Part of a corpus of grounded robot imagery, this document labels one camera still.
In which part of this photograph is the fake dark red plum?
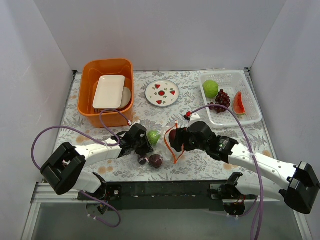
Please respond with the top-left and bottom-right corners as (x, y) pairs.
(168, 129), (177, 147)

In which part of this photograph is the clear orange zip top bag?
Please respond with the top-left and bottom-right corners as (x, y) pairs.
(146, 120), (184, 169)

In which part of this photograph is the fake red grape bunch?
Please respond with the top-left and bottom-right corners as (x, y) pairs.
(209, 89), (231, 113)

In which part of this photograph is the fake green cabbage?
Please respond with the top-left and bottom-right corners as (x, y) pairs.
(202, 80), (219, 98)

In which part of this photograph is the fake watermelon slice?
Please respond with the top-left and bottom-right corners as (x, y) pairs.
(233, 91), (246, 115)

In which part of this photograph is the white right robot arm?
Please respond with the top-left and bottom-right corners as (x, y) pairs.
(168, 121), (320, 215)

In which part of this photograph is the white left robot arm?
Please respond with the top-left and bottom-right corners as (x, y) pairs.
(39, 123), (154, 200)

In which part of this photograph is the fake green lime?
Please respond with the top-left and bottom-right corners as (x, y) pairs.
(147, 130), (161, 146)

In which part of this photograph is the fake purple plum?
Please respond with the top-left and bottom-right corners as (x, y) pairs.
(148, 154), (164, 169)

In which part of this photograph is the beige round dish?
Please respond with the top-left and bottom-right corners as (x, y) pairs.
(119, 87), (132, 109)

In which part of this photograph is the white rectangular plate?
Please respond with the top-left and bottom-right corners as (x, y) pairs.
(92, 75), (125, 110)

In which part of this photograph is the round watermelon pattern plate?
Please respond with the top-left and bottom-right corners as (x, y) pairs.
(145, 80), (180, 108)

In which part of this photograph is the white plastic mesh basket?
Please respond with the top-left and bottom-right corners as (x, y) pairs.
(199, 70), (263, 129)

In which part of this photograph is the orange plastic tub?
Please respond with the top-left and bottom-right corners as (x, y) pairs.
(77, 58), (135, 128)

